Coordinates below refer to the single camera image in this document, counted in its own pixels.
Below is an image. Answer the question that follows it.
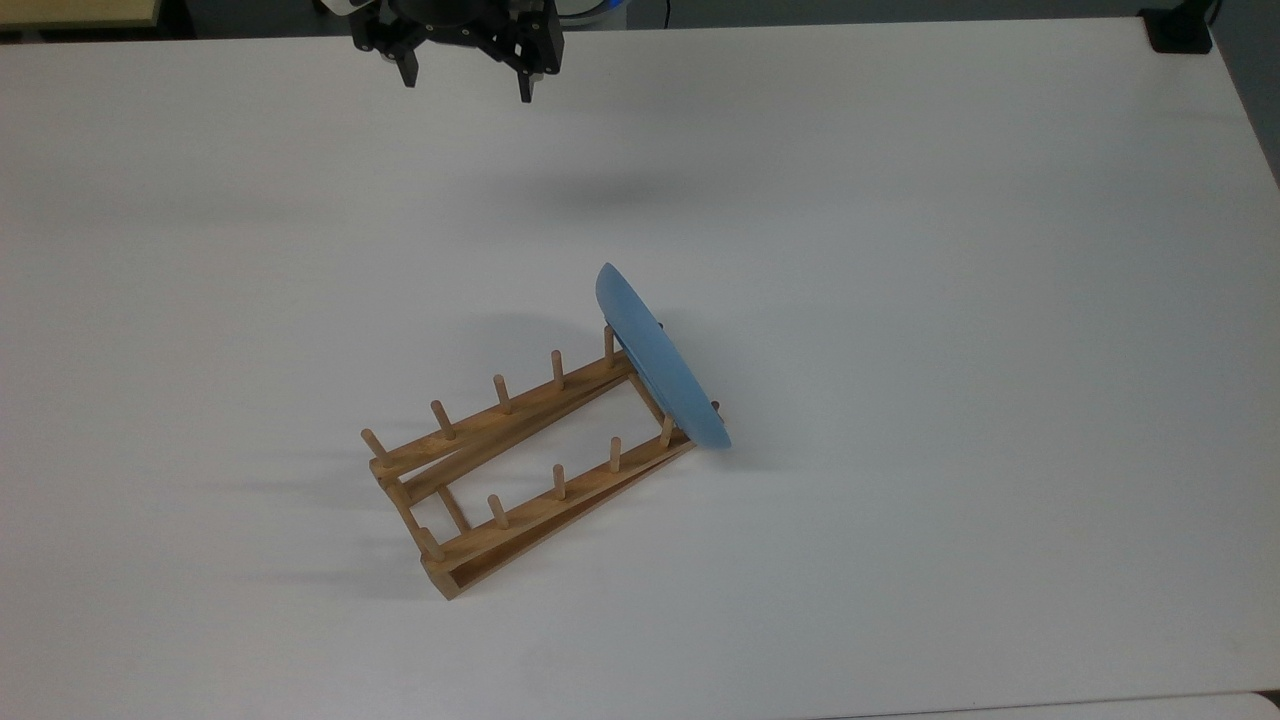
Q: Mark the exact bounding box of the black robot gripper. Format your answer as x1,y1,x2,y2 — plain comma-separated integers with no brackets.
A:
350,0,567,105

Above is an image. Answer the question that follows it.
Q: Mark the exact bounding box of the blue plate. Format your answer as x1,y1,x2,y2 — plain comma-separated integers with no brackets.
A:
595,262,733,450

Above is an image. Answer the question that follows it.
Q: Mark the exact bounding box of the beige wooden board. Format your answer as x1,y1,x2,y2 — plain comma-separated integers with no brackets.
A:
0,0,163,33

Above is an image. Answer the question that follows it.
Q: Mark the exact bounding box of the wooden plate rack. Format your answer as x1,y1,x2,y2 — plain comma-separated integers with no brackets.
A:
360,325,723,601

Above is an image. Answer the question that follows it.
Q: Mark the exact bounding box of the black pole clamp mount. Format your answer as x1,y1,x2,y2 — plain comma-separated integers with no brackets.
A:
1138,0,1223,55

